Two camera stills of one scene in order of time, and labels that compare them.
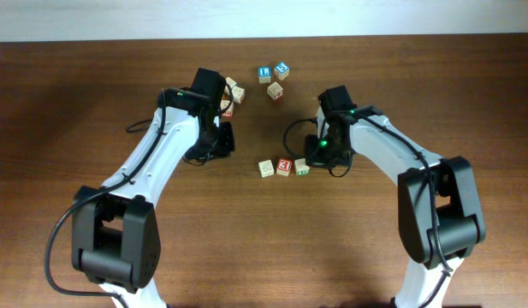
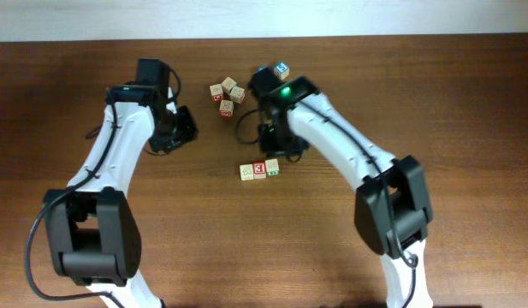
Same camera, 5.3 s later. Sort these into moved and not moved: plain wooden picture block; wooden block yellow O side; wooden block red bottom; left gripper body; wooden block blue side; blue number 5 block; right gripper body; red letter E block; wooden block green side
Moved: wooden block yellow O side; red letter E block; wooden block green side; left gripper body; right gripper body
Not moved: plain wooden picture block; wooden block red bottom; blue number 5 block; wooden block blue side
